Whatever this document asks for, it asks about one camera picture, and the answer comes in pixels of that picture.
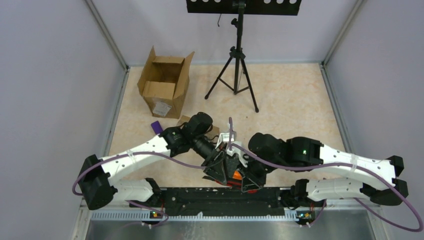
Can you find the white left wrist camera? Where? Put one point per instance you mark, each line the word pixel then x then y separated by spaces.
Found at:
pixel 224 140

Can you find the white shipping label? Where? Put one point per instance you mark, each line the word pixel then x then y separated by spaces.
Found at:
pixel 161 109

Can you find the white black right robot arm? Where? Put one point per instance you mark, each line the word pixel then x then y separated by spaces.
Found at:
pixel 357 177

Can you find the black perforated tripod tray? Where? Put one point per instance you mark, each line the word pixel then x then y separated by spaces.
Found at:
pixel 248 7

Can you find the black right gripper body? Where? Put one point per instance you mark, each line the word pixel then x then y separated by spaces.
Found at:
pixel 258 168

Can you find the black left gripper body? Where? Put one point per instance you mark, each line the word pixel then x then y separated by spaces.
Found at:
pixel 211 153

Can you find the small cardboard box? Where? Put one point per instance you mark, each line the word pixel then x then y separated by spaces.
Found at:
pixel 200 124

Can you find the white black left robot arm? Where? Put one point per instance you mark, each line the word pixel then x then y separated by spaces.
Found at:
pixel 99 179

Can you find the purple rectangular box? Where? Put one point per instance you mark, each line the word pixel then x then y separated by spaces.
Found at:
pixel 156 127

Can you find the large cardboard express box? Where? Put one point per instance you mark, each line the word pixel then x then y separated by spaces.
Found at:
pixel 165 79

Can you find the black tripod stand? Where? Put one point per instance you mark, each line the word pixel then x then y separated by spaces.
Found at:
pixel 236 52

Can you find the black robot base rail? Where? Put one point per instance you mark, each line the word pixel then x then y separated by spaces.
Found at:
pixel 226 202

